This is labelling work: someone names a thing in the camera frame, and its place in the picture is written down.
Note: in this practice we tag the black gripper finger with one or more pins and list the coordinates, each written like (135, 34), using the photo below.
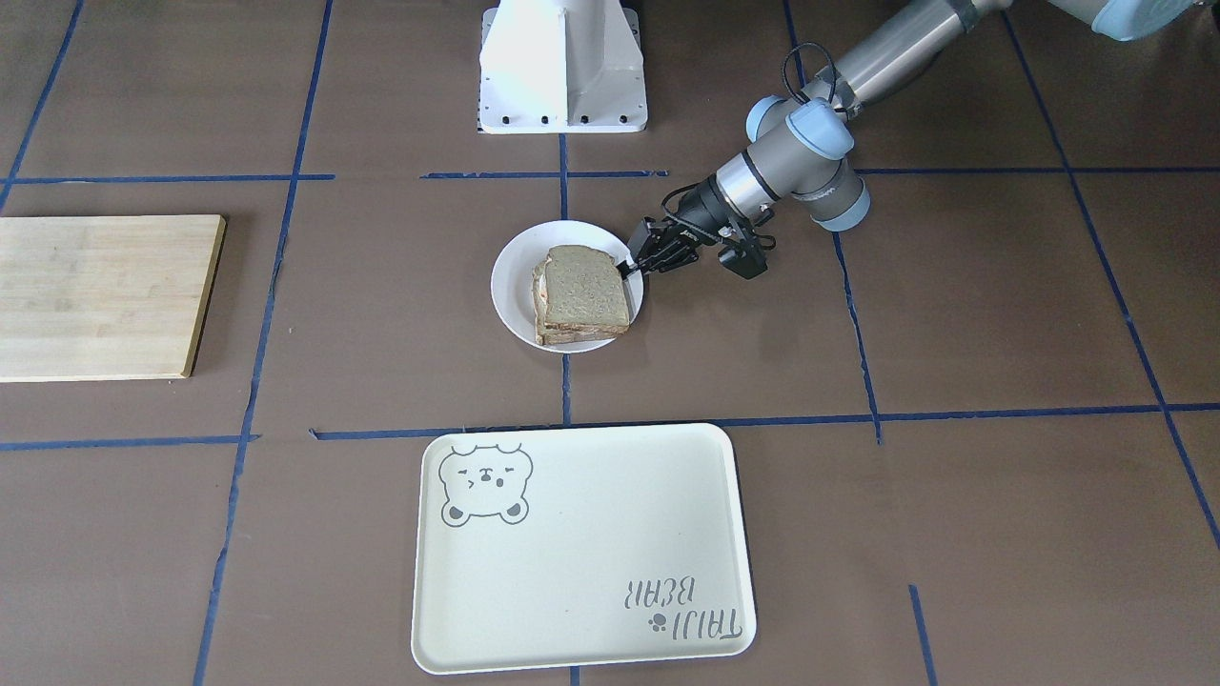
(648, 228)
(665, 254)

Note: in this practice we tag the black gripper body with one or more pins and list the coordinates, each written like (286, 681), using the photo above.
(701, 209)

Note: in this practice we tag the bread slice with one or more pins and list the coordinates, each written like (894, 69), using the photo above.
(583, 291)

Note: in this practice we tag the white round plate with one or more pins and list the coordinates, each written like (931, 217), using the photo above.
(512, 277)

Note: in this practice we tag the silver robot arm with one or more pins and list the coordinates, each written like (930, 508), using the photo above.
(798, 148)

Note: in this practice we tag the bottom toast slice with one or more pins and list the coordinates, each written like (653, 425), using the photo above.
(551, 337)

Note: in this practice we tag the cream bear serving tray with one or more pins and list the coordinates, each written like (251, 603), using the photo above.
(573, 547)

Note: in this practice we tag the wooden cutting board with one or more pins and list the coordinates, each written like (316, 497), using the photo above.
(85, 298)

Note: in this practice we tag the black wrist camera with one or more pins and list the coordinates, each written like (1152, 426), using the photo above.
(744, 250)

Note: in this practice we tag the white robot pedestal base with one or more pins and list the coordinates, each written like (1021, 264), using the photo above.
(561, 67)

